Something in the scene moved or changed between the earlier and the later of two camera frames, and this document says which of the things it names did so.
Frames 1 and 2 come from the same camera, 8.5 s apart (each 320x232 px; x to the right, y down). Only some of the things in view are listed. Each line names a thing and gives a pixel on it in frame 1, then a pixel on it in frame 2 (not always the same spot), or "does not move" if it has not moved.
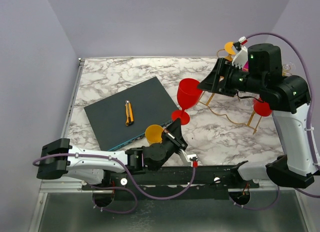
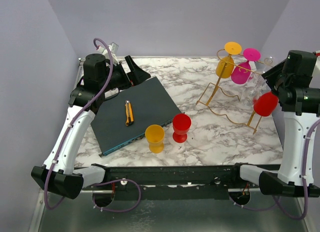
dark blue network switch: (121, 120) does not move
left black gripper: (173, 134) -> (135, 76)
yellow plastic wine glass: (153, 134) does not move
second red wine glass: (262, 108) does not move
